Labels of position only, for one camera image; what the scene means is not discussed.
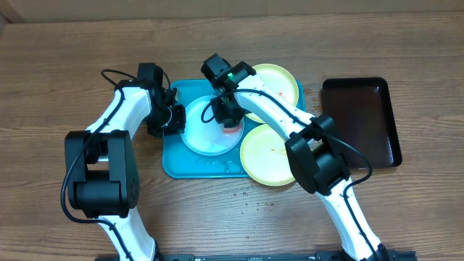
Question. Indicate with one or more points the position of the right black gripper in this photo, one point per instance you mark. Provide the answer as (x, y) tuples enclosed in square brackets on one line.
[(224, 115)]

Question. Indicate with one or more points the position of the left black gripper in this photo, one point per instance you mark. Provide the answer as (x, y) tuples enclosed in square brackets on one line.
[(176, 127)]

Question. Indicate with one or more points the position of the red black sponge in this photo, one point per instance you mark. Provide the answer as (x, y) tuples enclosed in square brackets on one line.
[(231, 130)]

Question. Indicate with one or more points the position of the light blue plate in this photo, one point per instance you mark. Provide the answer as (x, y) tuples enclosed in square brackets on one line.
[(207, 139)]

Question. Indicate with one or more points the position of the yellow-green plate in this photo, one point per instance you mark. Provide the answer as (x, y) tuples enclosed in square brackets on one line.
[(280, 81), (263, 157)]

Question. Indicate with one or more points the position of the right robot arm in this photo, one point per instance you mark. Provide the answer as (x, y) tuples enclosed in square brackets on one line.
[(317, 157)]

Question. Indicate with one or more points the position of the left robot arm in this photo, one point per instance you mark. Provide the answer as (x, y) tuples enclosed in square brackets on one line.
[(101, 184)]

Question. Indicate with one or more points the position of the black rectangular tray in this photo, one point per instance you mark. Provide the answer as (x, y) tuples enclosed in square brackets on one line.
[(362, 111)]

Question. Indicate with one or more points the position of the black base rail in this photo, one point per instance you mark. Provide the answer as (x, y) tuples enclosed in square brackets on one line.
[(318, 256)]

